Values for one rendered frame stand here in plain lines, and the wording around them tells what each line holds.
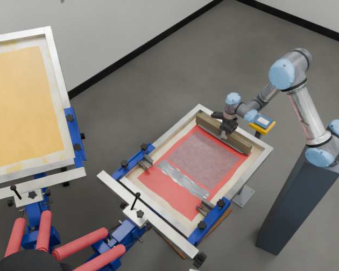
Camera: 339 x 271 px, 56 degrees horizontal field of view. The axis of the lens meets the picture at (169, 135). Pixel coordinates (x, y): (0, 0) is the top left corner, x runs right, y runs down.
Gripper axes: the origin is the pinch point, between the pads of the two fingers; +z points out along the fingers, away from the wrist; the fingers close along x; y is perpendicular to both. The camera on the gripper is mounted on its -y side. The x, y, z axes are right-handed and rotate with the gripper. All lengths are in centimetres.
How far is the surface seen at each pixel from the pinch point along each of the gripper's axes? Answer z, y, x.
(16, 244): -22, -22, -123
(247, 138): 1.6, 13.4, 9.4
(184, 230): 0, 22, -64
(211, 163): 4.4, 6.7, -19.0
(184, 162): 4.4, -6.0, -29.7
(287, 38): 106, -69, 276
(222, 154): 4.5, 7.6, -9.1
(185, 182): 3.5, 3.3, -40.0
